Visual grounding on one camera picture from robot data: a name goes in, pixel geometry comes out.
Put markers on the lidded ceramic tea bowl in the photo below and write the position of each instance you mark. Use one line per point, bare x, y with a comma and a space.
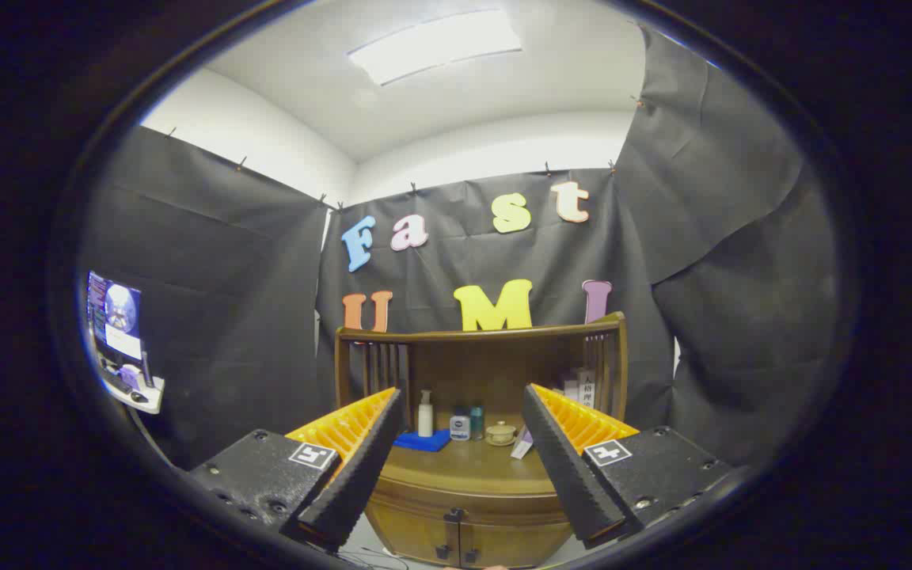
500, 434

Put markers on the white side desk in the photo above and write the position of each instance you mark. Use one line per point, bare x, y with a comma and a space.
143, 396

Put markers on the wooden cabinet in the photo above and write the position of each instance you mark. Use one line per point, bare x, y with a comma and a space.
488, 368

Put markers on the white pump bottle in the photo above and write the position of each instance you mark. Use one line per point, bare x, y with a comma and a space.
425, 416

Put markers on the purple cover book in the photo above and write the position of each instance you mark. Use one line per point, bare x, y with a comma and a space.
521, 445

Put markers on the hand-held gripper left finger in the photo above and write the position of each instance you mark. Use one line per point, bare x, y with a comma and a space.
361, 475

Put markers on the wooden countertop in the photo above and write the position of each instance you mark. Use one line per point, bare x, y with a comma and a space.
472, 467

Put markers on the ceiling light panel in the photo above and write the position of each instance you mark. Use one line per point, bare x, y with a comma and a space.
436, 43

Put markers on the wooden cabinet door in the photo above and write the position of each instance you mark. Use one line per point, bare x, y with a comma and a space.
511, 546
416, 538

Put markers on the clear blue bottle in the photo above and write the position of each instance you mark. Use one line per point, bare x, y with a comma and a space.
477, 421

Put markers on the white book with lettered spine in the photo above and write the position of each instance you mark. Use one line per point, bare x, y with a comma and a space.
587, 388

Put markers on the blue folded cloth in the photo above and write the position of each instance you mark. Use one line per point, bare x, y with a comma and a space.
423, 441

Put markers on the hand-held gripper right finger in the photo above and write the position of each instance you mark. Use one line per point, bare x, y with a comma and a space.
563, 467

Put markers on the white bottle with blue cap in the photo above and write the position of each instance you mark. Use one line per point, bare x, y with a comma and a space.
460, 427

